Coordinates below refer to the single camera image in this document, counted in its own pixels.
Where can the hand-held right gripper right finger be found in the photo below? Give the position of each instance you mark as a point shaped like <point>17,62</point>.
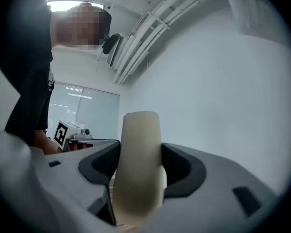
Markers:
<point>215,176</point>

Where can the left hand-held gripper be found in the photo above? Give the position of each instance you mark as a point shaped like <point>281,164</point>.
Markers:
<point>61,133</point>

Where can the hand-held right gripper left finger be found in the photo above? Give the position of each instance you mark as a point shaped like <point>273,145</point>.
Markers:
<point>68,176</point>

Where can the cream cylindrical item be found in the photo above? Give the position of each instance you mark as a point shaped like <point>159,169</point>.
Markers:
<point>139,159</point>

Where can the person's left forearm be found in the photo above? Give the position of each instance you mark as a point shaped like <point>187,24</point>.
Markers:
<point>44,144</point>

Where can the frosted glass window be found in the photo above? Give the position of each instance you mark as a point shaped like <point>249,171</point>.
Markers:
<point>94,110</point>

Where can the person's black shirt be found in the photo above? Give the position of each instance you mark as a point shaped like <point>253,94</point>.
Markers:
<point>26,64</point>

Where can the white ceiling air vent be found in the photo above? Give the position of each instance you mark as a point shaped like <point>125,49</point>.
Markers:
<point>112,54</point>

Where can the person's head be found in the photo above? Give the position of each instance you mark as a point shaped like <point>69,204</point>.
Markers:
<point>80,25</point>

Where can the white ceiling pipes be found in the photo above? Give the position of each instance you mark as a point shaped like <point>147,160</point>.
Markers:
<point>150,30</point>

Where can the black head-worn camera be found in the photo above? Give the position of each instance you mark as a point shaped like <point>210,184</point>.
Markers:
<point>111,42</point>

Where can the white ceiling duct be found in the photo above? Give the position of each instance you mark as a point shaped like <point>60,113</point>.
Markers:
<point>252,11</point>

